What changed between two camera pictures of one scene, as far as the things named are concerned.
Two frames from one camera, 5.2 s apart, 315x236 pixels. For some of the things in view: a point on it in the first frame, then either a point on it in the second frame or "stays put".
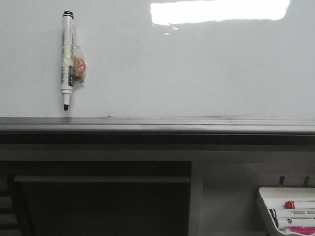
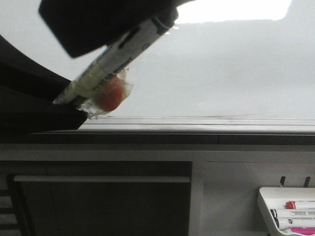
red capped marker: [292, 204] stays put
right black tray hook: [306, 181] stays put
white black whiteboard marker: [73, 64] → [104, 86]
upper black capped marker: [276, 213] stays put
